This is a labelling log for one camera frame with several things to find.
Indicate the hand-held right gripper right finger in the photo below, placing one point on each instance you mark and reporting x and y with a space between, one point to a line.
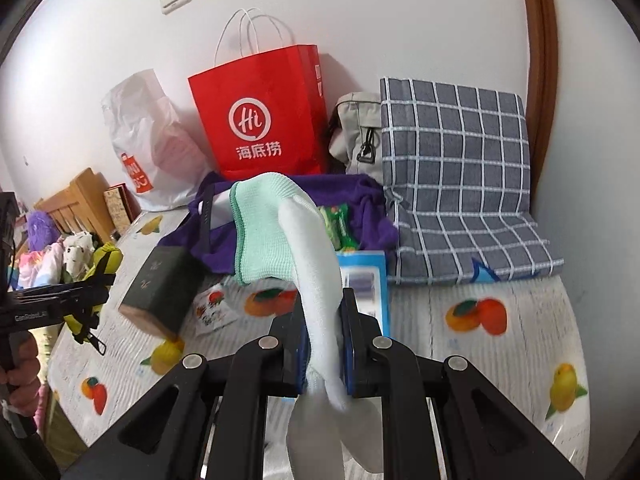
348 360

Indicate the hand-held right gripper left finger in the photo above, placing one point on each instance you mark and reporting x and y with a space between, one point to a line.
302 365

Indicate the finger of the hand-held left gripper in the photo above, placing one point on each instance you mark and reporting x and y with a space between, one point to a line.
75 295

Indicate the green snack packet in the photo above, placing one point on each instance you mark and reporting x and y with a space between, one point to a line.
342 227

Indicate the white glove with green cuff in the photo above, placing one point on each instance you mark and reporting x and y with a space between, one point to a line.
265 230

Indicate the black smartwatch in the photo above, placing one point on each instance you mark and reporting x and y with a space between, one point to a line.
206 225

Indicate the person's left hand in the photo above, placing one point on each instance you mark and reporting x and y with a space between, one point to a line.
22 382

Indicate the white spotted pillow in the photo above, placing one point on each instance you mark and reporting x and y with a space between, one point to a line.
77 255

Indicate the blue tissue packet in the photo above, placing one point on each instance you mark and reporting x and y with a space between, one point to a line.
370 280

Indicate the dark rectangular box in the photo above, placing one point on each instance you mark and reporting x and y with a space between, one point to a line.
160 290

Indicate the wooden headboard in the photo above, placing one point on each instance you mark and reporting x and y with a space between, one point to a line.
80 200

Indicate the small red white sachet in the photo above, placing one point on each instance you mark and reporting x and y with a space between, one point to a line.
215 310

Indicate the fruit print tablecloth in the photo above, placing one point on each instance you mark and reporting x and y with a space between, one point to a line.
500 360

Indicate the purple towel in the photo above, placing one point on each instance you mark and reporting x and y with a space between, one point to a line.
370 210

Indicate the white plastic shopping bag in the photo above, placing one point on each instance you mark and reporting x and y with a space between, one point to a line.
145 150

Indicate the grey checked cushion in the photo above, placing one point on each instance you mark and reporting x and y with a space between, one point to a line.
460 175

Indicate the grey canvas bag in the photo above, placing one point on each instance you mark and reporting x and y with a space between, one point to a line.
355 130

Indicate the red paper bag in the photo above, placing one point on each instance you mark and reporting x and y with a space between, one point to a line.
260 110

